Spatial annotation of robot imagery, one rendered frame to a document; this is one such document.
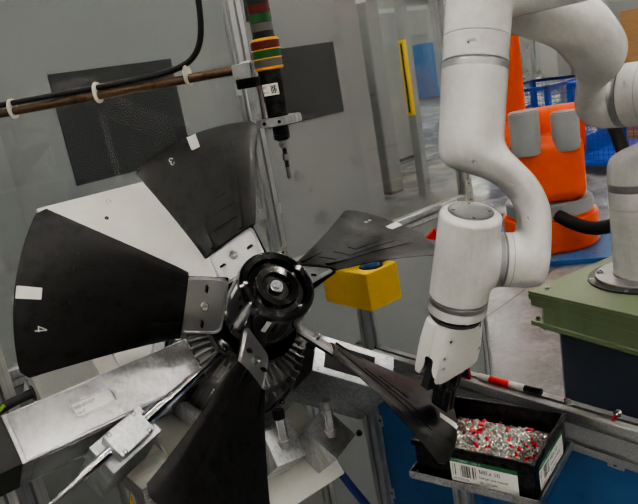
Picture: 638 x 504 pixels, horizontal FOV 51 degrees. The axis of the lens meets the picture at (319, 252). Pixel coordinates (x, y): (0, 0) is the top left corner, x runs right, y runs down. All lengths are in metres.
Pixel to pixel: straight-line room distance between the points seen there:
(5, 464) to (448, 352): 0.61
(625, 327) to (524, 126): 3.47
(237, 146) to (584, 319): 0.73
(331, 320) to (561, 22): 1.21
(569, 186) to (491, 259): 3.96
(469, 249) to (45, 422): 0.62
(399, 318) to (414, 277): 0.15
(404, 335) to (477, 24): 1.54
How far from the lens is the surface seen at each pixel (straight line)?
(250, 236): 1.08
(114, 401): 1.04
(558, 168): 4.83
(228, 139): 1.19
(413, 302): 2.34
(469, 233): 0.89
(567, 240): 4.90
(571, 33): 1.20
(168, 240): 1.34
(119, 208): 1.36
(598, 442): 1.31
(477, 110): 0.92
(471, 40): 0.94
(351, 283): 1.53
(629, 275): 1.45
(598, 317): 1.37
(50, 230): 0.98
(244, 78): 1.04
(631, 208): 1.41
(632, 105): 1.38
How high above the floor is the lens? 1.51
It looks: 15 degrees down
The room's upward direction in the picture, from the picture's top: 10 degrees counter-clockwise
